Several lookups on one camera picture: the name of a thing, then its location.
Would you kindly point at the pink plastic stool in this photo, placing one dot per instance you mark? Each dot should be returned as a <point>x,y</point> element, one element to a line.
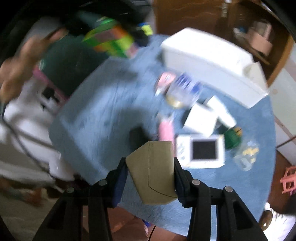
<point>288,180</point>

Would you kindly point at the pink storage basket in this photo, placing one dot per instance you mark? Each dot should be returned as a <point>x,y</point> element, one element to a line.
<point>260,36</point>

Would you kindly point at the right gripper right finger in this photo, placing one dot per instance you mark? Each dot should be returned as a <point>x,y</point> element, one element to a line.
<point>193,193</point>

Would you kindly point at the pink oval packet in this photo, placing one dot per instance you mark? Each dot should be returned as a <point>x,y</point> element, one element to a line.
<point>163,83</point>

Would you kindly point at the wooden corner shelf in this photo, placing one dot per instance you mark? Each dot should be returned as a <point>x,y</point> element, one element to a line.
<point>240,17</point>

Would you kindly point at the green chalkboard pink frame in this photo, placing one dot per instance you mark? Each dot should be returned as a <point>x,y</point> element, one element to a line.
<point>66,64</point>

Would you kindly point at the white wedge-shaped box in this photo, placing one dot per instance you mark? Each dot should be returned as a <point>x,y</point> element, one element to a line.
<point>221,111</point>

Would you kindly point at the green and gold bottle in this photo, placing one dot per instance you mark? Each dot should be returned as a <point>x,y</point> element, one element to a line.
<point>233,137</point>

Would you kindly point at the clear box with yellow pieces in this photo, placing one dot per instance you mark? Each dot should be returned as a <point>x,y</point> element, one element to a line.
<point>246,154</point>

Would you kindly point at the person's left hand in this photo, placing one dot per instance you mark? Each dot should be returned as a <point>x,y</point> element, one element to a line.
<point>17,70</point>

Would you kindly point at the pink cylindrical tube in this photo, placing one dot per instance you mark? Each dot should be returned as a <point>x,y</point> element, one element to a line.
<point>166,130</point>

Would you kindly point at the white plastic organizer bin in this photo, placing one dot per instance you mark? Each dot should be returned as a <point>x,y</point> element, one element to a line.
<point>218,63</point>

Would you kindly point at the beige hexagonal box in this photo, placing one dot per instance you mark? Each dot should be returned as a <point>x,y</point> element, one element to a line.
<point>151,167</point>

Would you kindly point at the silver handheld game device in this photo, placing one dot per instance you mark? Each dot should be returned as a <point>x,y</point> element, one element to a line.
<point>199,152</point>

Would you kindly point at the white square box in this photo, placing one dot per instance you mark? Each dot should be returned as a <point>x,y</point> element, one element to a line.
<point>201,120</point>

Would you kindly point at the brown wooden door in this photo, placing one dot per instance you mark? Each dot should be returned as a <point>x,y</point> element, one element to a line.
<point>173,16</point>

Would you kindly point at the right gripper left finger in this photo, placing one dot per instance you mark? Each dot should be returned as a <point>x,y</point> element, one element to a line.
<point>105,194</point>

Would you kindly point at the colourful rubik's cube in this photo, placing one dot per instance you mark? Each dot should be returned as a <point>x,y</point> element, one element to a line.
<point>108,36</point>

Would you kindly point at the blue fuzzy table cover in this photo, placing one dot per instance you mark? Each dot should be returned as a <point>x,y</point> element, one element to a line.
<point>92,129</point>

